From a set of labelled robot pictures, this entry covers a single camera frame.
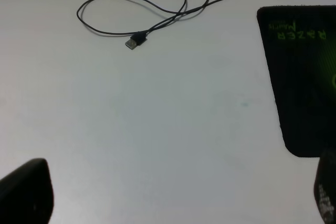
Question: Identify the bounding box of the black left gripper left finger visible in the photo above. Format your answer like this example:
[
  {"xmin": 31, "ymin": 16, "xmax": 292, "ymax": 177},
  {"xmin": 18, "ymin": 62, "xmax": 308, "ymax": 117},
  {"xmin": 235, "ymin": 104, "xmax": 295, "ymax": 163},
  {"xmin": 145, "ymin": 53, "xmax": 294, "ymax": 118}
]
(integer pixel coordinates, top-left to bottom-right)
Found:
[{"xmin": 1, "ymin": 158, "xmax": 54, "ymax": 224}]

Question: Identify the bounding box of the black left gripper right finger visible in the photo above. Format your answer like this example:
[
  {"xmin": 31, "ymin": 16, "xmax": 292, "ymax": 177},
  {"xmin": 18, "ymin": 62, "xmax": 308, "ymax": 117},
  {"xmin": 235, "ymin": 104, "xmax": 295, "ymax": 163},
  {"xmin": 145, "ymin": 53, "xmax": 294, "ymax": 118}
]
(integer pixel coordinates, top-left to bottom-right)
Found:
[{"xmin": 313, "ymin": 148, "xmax": 335, "ymax": 224}]

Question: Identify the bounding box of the black green razer mousepad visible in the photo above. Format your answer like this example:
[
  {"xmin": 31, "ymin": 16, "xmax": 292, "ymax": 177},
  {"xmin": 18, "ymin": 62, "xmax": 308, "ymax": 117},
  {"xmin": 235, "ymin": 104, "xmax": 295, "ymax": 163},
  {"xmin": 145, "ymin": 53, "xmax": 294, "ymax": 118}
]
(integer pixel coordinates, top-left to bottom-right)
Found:
[{"xmin": 257, "ymin": 5, "xmax": 335, "ymax": 158}]

